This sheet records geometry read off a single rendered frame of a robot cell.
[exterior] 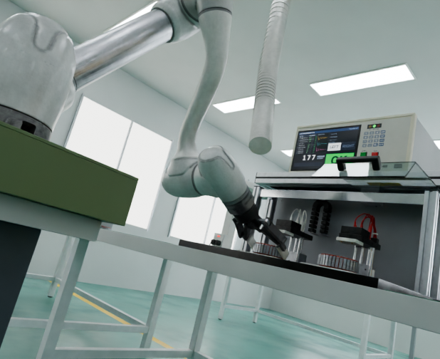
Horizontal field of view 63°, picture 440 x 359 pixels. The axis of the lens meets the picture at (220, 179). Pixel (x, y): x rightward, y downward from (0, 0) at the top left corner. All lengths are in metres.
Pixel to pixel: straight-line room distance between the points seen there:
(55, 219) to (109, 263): 5.36
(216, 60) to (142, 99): 5.25
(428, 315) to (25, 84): 0.81
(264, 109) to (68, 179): 2.20
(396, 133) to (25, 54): 1.05
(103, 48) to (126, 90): 5.10
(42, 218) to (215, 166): 0.48
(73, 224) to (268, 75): 2.43
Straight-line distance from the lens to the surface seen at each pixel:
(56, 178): 0.63
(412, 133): 1.28
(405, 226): 1.32
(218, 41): 1.10
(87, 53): 1.06
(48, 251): 5.60
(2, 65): 0.77
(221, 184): 0.99
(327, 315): 8.29
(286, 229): 1.25
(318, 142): 1.41
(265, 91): 2.83
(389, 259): 1.31
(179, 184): 1.09
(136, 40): 1.13
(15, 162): 0.60
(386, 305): 0.76
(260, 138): 2.48
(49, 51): 0.78
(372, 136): 1.32
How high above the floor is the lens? 0.72
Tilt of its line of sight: 13 degrees up
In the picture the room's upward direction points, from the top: 14 degrees clockwise
